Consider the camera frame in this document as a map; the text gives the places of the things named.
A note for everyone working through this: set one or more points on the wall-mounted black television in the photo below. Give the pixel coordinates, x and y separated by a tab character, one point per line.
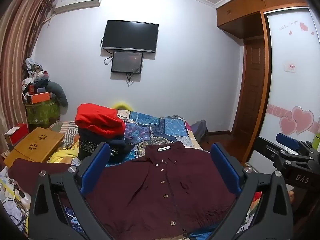
131	36

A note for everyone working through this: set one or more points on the red folded garment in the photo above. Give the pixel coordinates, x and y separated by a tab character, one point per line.
100	118

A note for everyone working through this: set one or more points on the green fabric bin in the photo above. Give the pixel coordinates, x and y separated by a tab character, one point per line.
41	111

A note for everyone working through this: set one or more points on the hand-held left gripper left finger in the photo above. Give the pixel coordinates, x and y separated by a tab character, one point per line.
96	170

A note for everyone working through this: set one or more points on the wooden wardrobe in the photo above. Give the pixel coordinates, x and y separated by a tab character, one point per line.
260	7

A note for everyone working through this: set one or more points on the dark patterned folded clothes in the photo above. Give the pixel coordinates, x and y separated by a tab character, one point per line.
100	142

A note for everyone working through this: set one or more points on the grey hanging garment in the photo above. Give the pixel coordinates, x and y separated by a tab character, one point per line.
58	92

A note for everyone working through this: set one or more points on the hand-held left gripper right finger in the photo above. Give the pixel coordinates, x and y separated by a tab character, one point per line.
225	170

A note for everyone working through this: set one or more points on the brown wooden door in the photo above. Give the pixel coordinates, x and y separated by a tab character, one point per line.
251	85

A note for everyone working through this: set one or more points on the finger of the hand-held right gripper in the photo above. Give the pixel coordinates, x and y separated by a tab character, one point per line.
267	146
287	140

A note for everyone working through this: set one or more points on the small wall-mounted monitor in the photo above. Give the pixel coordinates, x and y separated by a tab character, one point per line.
127	62

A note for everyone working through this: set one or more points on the white air conditioner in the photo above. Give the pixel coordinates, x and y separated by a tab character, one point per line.
78	1

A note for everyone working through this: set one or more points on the wooden lap table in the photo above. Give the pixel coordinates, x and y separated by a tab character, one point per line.
35	145

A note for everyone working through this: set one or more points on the yellow cloth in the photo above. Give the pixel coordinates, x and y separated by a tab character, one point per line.
61	156

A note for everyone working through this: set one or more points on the orange box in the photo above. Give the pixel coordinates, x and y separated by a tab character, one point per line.
37	97

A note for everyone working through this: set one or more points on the pile of assorted clutter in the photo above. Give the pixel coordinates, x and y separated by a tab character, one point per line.
35	76

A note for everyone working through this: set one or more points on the blue patchwork blanket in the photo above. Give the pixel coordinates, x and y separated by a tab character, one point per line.
160	127

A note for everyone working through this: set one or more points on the brown striped curtain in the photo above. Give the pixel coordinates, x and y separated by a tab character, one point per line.
17	55

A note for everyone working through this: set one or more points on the maroon button-up shirt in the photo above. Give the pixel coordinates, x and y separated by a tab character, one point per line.
155	180

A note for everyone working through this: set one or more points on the yellow round object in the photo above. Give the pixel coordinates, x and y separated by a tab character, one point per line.
122	105

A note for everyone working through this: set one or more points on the striped cloth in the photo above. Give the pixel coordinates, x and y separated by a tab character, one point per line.
68	130

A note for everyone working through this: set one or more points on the red and white box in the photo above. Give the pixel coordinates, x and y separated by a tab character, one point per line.
16	132

